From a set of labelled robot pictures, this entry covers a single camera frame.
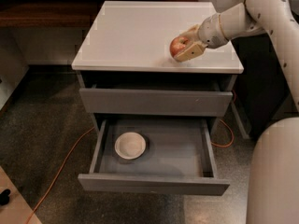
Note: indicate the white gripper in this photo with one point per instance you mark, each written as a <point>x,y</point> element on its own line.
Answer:
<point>210,30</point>

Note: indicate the red apple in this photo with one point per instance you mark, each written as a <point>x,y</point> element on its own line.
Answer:
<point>178,44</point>

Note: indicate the grey drawer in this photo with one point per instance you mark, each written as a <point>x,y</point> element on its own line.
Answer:
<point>178,159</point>
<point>156,102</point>

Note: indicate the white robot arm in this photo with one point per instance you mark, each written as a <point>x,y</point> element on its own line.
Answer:
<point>273,196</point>

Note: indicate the grey drawer cabinet white top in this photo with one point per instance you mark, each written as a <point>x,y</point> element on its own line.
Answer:
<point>127,47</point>

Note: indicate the grey top drawer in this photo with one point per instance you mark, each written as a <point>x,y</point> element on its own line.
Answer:
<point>156,102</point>

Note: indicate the white bowl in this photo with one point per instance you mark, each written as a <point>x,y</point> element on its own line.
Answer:
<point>130,146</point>

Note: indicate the dark wooden shelf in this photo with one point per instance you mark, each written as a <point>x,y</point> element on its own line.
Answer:
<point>54,13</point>

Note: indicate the small black object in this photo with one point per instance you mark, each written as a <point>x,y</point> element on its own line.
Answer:
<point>4,197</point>

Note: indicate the light wooden board corner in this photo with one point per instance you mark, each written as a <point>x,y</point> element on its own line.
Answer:
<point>17,210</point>

